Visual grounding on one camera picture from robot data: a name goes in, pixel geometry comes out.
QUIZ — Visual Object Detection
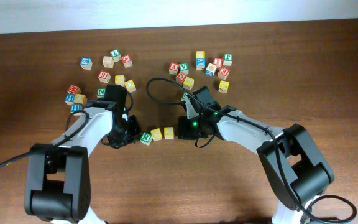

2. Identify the green letter R block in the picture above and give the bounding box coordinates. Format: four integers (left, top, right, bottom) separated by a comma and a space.
140, 132, 152, 146

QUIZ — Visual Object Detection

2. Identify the yellow letter S block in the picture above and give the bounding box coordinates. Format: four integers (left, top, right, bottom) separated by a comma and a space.
150, 128, 162, 141

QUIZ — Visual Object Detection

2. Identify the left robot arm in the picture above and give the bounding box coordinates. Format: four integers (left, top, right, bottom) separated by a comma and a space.
24, 85, 140, 223

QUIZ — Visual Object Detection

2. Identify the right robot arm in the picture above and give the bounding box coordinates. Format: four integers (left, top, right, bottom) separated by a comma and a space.
178, 86, 334, 223

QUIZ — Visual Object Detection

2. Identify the green letter Z block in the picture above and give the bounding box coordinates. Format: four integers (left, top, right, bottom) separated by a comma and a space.
181, 92, 187, 101

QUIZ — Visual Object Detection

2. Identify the yellow block beside Q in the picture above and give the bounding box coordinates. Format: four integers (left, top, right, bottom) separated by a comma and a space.
183, 77, 195, 90

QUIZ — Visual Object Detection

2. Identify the yellow block right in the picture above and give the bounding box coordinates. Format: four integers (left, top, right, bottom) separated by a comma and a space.
218, 80, 229, 93

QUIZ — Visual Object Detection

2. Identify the red letter Q block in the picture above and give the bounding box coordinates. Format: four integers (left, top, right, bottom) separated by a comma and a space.
176, 72, 187, 85

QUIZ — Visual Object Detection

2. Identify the green letter N block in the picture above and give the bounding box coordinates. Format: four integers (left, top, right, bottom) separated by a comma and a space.
96, 88, 106, 98

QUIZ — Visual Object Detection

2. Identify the yellow tilted block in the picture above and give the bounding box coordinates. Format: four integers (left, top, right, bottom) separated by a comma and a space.
124, 80, 137, 93

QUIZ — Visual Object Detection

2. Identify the wooden block blue side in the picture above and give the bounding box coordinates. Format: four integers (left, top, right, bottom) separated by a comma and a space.
205, 63, 217, 77

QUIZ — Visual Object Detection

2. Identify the red letter E block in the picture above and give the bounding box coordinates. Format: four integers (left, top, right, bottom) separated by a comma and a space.
218, 67, 230, 80

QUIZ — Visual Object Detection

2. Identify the green letter V block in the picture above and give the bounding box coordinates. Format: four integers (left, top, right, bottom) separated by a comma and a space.
180, 63, 189, 75

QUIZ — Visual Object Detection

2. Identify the yellow block left cluster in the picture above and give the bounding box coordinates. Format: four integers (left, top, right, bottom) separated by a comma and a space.
114, 75, 126, 86

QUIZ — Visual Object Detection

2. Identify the blue letter X block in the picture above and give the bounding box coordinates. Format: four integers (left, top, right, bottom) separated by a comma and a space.
196, 58, 206, 70

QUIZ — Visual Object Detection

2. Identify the blue letter H block lower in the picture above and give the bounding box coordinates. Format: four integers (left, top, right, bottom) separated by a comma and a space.
70, 104, 83, 114

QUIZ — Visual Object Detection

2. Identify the blue letter h block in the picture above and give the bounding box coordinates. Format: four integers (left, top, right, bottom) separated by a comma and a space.
65, 93, 75, 105
70, 104, 83, 114

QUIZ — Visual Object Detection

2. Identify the yellow block beside H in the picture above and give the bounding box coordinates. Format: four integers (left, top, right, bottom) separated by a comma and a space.
74, 94, 88, 105

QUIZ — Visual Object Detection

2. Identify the red letter Y block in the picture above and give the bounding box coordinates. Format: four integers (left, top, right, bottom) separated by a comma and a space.
168, 62, 179, 75

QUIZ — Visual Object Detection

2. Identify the red letter I block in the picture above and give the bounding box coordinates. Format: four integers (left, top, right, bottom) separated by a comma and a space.
213, 57, 223, 68

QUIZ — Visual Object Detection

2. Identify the red number 6 block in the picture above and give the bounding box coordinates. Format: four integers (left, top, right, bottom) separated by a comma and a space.
98, 70, 111, 83

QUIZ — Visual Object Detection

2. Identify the yellow block top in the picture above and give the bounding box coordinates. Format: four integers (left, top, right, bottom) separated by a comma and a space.
196, 50, 206, 59

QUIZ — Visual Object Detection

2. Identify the blue letter H block upper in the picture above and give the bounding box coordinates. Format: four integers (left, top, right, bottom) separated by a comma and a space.
65, 93, 75, 105

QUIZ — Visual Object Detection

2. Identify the green letter J block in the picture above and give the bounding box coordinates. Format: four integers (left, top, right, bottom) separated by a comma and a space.
223, 54, 233, 66

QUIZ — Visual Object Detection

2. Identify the red letter M block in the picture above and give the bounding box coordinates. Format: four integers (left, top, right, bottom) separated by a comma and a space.
67, 85, 81, 95

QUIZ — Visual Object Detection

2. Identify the plain wooden block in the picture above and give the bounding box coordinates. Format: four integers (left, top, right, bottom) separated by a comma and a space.
103, 56, 114, 68

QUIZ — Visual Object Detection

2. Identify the red letter A block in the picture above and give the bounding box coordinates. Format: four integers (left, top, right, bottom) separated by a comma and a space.
121, 55, 133, 68

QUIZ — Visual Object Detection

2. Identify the green letter L block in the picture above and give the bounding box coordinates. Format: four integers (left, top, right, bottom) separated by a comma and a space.
110, 49, 122, 62

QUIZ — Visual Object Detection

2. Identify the blue number 5 block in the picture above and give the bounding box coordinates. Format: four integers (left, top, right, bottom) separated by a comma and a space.
80, 57, 93, 70

